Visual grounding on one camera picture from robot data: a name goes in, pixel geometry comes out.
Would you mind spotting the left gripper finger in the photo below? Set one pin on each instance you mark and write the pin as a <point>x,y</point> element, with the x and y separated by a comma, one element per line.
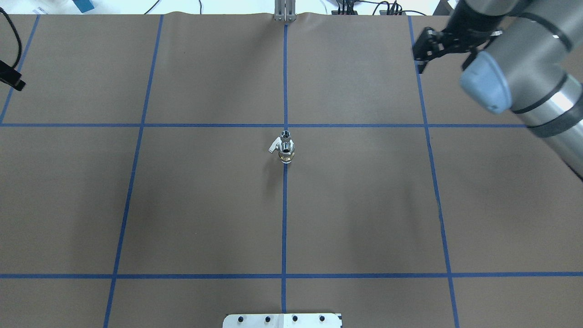
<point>11,77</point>

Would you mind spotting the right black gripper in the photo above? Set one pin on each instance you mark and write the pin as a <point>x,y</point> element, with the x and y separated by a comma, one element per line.
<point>465,23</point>

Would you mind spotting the chrome pipe fitting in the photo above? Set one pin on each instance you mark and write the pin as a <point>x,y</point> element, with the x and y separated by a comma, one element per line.
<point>286,136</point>

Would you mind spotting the white brass PPR valve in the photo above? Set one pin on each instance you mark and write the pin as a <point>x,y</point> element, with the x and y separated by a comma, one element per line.
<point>285,158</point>

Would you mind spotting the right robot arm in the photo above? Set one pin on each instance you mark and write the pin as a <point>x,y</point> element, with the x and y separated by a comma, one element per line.
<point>518,69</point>

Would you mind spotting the aluminium frame post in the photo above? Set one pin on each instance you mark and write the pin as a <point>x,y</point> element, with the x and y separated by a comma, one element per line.
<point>284,10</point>

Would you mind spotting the white camera mast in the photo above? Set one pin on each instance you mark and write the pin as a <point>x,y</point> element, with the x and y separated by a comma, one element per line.
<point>283,320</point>

